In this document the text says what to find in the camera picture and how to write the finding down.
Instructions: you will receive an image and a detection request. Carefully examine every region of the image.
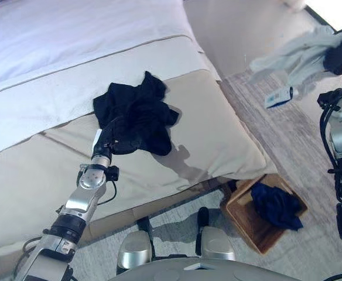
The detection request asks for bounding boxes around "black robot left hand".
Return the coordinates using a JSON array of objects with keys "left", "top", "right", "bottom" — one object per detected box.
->
[{"left": 93, "top": 116, "right": 140, "bottom": 159}]

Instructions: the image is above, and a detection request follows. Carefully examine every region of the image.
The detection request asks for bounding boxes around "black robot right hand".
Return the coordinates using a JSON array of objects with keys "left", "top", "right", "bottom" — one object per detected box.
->
[{"left": 324, "top": 37, "right": 342, "bottom": 76}]

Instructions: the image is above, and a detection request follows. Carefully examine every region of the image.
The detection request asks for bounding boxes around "white garment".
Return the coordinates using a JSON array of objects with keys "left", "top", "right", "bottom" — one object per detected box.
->
[{"left": 248, "top": 25, "right": 342, "bottom": 95}]

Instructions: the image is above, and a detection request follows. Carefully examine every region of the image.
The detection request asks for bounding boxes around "black garment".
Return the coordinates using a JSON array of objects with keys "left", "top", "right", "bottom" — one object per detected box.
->
[{"left": 93, "top": 70, "right": 180, "bottom": 157}]

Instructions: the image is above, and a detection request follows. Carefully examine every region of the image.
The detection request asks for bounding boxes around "white blue clothing tag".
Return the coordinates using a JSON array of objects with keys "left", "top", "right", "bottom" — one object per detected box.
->
[{"left": 264, "top": 87, "right": 295, "bottom": 109}]

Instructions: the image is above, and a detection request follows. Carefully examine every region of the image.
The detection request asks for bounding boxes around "navy blue garment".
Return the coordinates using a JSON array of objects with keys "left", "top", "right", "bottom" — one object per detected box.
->
[{"left": 250, "top": 182, "right": 305, "bottom": 232}]

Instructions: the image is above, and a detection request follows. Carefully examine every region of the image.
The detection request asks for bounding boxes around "bed with white duvet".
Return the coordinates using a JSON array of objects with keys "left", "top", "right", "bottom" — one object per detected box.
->
[{"left": 0, "top": 0, "right": 222, "bottom": 158}]

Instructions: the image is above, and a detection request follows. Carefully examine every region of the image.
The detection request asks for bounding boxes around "beige bed cover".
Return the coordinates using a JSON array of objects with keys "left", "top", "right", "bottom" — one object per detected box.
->
[{"left": 0, "top": 68, "right": 278, "bottom": 253}]

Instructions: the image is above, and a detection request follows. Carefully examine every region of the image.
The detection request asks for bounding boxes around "brown wicker basket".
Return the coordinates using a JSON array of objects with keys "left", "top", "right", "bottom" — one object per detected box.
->
[{"left": 219, "top": 173, "right": 309, "bottom": 255}]

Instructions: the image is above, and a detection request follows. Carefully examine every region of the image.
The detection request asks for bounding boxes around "grey striped rug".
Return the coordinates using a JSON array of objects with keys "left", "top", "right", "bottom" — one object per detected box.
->
[{"left": 71, "top": 68, "right": 342, "bottom": 281}]

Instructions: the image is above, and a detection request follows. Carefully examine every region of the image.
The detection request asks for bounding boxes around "robot left leg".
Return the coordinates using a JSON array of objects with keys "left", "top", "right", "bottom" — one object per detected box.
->
[{"left": 117, "top": 218, "right": 155, "bottom": 269}]

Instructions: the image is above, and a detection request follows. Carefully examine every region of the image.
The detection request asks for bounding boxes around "robot leg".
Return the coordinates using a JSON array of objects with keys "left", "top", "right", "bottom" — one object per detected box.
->
[
  {"left": 195, "top": 207, "right": 237, "bottom": 262},
  {"left": 117, "top": 218, "right": 155, "bottom": 269}
]

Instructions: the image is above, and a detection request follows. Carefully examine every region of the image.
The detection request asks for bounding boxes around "robot right leg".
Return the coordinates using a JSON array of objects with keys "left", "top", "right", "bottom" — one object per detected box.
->
[{"left": 195, "top": 207, "right": 237, "bottom": 262}]

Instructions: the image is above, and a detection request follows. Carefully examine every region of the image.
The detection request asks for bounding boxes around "grey robot torso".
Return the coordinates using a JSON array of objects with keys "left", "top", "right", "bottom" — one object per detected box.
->
[{"left": 108, "top": 256, "right": 292, "bottom": 281}]

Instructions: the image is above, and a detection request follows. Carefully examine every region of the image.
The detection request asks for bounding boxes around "tan bed frame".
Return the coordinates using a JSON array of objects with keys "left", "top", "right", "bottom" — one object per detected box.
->
[{"left": 77, "top": 175, "right": 233, "bottom": 246}]

